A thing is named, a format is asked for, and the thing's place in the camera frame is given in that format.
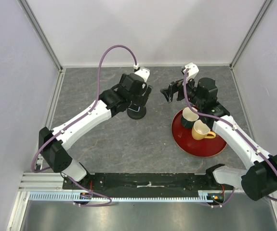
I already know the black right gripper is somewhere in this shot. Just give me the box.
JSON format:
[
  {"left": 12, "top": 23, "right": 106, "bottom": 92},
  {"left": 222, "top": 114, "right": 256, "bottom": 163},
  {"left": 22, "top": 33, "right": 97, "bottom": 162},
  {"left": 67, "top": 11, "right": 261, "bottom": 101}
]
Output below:
[{"left": 160, "top": 74, "right": 204, "bottom": 109}]

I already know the phone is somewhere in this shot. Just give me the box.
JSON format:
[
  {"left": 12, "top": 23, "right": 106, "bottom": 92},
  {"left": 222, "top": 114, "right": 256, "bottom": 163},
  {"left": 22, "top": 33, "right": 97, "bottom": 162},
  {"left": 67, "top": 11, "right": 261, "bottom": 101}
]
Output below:
[{"left": 127, "top": 104, "right": 140, "bottom": 113}]

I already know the black phone stand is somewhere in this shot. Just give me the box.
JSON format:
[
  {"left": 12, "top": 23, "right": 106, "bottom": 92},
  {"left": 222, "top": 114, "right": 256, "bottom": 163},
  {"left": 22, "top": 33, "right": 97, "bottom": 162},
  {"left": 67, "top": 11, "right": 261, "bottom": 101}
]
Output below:
[{"left": 127, "top": 107, "right": 146, "bottom": 120}]

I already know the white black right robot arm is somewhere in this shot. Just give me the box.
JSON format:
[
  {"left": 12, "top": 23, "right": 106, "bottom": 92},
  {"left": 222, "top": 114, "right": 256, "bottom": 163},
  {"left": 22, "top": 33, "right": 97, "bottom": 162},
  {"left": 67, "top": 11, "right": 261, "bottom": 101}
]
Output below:
[{"left": 160, "top": 77, "right": 277, "bottom": 201}]

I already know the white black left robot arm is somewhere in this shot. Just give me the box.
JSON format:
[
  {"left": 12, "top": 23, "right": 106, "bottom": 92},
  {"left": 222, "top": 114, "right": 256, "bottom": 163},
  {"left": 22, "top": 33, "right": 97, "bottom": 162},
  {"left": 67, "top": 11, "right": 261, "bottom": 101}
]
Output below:
[{"left": 39, "top": 68, "right": 152, "bottom": 189}]

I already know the green mug cream inside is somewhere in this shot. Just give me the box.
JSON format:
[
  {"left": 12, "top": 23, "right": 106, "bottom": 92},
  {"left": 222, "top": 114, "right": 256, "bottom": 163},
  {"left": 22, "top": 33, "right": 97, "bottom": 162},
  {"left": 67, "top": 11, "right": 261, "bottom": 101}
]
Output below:
[{"left": 181, "top": 107, "right": 199, "bottom": 129}]

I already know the yellow mug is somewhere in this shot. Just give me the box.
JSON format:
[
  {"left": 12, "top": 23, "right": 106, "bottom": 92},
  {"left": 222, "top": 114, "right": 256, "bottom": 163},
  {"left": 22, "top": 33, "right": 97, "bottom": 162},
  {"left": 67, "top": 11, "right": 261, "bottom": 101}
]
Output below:
[{"left": 191, "top": 120, "right": 216, "bottom": 141}]

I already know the red round tray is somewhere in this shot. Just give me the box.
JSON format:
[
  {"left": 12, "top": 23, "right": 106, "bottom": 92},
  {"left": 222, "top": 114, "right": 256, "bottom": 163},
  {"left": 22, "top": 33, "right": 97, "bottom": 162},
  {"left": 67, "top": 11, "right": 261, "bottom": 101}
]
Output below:
[{"left": 171, "top": 110, "right": 227, "bottom": 157}]

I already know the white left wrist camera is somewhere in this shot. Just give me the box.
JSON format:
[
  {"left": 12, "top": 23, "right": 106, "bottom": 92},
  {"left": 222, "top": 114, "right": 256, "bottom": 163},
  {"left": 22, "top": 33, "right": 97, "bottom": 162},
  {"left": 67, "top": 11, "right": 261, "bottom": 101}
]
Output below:
[{"left": 133, "top": 64, "right": 150, "bottom": 82}]

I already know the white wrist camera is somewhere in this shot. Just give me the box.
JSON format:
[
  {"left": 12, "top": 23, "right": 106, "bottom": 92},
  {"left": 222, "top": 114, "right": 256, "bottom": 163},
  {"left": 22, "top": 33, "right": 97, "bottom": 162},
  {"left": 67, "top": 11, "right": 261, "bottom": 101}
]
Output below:
[
  {"left": 133, "top": 64, "right": 150, "bottom": 82},
  {"left": 181, "top": 62, "right": 199, "bottom": 83}
]

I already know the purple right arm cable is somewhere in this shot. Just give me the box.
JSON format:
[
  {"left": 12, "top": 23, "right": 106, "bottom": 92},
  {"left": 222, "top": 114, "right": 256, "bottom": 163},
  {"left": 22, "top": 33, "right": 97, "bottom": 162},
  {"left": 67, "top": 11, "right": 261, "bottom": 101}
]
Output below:
[{"left": 183, "top": 68, "right": 277, "bottom": 209}]

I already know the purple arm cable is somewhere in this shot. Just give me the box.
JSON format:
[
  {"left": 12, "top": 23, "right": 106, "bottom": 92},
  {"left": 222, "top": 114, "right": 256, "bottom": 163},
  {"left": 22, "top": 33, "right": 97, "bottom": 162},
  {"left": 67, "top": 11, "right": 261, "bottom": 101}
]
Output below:
[
  {"left": 31, "top": 45, "right": 139, "bottom": 207},
  {"left": 183, "top": 68, "right": 277, "bottom": 209}
]

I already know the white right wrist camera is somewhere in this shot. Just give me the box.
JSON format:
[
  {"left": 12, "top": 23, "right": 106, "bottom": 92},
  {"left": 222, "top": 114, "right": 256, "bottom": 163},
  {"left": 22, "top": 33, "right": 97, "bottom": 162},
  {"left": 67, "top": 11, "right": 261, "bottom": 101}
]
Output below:
[{"left": 181, "top": 62, "right": 199, "bottom": 83}]

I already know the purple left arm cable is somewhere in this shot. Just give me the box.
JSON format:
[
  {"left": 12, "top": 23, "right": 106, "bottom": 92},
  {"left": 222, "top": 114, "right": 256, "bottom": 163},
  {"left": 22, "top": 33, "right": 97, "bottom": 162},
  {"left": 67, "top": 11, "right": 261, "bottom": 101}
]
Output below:
[{"left": 31, "top": 45, "right": 139, "bottom": 207}]

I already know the aluminium frame post left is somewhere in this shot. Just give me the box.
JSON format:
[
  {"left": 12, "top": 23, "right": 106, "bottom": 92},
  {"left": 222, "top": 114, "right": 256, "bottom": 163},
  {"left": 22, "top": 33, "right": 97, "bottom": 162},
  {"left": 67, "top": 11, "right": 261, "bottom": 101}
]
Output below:
[{"left": 17, "top": 0, "right": 64, "bottom": 72}]

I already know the aluminium frame post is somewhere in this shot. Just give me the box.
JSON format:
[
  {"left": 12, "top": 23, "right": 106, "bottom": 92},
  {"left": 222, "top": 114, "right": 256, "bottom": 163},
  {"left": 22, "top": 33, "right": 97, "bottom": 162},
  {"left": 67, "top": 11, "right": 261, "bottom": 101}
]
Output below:
[
  {"left": 17, "top": 0, "right": 64, "bottom": 72},
  {"left": 229, "top": 0, "right": 274, "bottom": 70}
]

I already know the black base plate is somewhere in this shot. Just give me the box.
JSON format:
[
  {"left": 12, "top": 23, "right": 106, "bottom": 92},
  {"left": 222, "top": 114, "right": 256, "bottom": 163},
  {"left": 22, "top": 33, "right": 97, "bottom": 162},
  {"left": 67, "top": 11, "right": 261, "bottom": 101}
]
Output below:
[{"left": 62, "top": 172, "right": 234, "bottom": 198}]

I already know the slotted cable duct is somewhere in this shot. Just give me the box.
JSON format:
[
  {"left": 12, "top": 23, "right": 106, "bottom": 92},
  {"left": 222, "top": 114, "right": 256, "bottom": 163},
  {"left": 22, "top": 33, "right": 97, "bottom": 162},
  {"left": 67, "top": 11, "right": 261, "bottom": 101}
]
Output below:
[{"left": 29, "top": 192, "right": 224, "bottom": 203}]

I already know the aluminium frame post right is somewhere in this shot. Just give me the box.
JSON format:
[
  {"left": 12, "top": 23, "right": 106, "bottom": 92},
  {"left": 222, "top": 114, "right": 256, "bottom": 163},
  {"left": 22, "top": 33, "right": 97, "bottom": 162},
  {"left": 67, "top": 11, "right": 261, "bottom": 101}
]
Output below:
[{"left": 229, "top": 0, "right": 274, "bottom": 70}]

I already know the aluminium front rail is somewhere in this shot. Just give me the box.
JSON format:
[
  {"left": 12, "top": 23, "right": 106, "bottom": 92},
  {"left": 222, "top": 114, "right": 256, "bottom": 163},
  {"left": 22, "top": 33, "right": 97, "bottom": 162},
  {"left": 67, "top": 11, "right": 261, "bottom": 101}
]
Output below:
[{"left": 17, "top": 172, "right": 277, "bottom": 193}]

